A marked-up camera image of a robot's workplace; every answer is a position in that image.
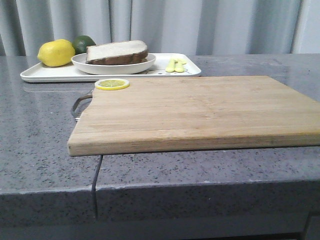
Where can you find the white bread slice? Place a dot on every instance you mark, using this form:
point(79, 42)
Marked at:
point(117, 53)

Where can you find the white round plate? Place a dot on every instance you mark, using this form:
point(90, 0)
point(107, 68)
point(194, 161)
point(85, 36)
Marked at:
point(79, 61)

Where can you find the wooden cutting board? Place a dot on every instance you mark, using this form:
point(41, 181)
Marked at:
point(165, 114)

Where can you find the left yellow-green utensil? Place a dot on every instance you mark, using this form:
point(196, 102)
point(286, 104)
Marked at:
point(171, 66)

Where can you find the yellow-green utensil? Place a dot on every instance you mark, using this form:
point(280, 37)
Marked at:
point(179, 65)
point(171, 66)

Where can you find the right yellow-green utensil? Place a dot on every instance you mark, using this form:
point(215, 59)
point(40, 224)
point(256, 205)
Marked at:
point(179, 65)

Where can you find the yellow lemon slice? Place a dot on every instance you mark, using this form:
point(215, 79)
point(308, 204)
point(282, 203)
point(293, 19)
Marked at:
point(112, 84)

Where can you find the grey curtain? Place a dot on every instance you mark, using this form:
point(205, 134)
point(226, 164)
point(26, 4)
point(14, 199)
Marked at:
point(192, 27)

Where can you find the green lime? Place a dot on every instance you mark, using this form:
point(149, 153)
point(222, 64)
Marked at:
point(81, 43)

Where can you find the metal cutting board handle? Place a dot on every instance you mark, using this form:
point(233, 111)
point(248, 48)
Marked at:
point(75, 115)

